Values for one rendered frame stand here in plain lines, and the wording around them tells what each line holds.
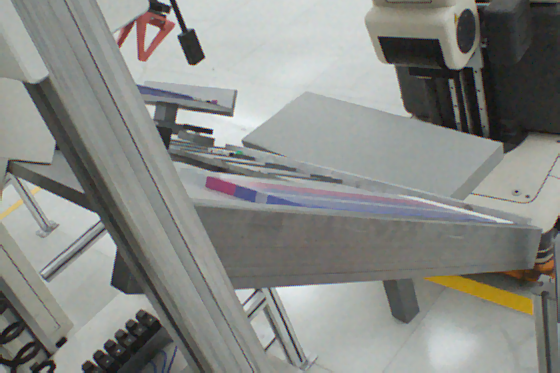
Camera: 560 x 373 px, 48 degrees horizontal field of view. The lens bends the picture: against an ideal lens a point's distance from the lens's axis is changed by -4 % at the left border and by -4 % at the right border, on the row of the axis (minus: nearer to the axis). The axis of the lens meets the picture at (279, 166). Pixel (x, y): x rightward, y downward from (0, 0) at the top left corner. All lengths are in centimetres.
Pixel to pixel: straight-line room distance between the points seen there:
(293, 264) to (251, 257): 5
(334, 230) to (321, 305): 143
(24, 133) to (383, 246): 33
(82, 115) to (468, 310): 161
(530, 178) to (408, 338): 54
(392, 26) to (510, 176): 54
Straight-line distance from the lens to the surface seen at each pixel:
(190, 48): 85
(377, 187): 112
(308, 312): 197
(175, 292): 38
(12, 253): 205
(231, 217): 45
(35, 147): 57
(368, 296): 195
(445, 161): 136
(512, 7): 159
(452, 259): 75
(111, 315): 128
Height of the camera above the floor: 141
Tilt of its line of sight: 33 degrees down
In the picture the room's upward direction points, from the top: 20 degrees counter-clockwise
